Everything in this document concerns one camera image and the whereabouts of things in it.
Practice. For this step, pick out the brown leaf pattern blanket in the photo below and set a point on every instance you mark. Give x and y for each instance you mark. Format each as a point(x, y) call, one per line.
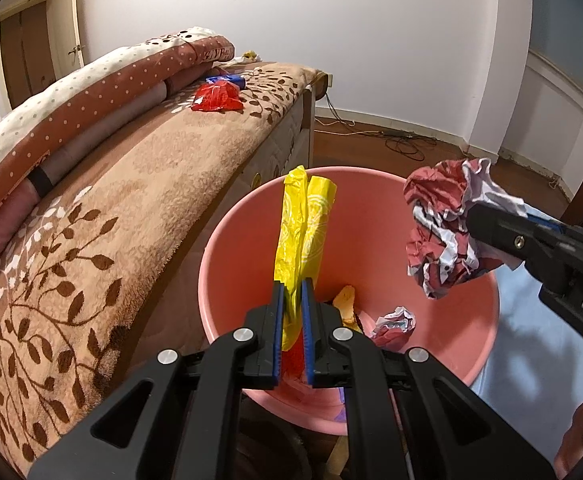
point(76, 276)

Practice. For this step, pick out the wooden bed frame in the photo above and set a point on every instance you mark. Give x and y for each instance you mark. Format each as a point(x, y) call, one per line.
point(288, 145)

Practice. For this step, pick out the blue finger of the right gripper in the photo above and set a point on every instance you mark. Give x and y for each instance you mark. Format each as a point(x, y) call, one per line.
point(546, 223)

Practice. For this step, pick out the colourful foil wrapper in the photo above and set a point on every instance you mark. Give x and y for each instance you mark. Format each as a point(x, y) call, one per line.
point(392, 331)

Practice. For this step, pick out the red plastic bag on bed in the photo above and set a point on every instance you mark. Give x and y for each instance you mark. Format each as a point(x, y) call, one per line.
point(217, 96)

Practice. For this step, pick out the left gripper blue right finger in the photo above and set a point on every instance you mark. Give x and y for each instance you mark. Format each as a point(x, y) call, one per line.
point(309, 331)

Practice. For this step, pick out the light blue floral sheet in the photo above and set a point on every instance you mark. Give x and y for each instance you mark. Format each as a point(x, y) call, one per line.
point(529, 361)

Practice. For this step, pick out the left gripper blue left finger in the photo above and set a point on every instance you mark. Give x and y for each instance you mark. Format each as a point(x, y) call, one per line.
point(278, 307)

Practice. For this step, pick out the pink plastic bucket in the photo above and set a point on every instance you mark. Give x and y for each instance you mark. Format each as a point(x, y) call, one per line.
point(364, 259)

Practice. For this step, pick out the yellow plastic bag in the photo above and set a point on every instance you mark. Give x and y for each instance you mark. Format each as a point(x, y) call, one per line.
point(306, 208)

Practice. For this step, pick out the red white wrapper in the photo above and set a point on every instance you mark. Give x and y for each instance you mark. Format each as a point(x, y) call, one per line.
point(440, 252)

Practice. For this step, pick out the wooden door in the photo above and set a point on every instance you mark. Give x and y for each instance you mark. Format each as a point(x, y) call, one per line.
point(26, 56)

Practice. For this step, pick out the folded polka dot quilt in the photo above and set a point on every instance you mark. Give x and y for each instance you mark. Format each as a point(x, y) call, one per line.
point(48, 121)

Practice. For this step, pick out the blue package on bed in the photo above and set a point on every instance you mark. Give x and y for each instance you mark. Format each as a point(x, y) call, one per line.
point(236, 79)

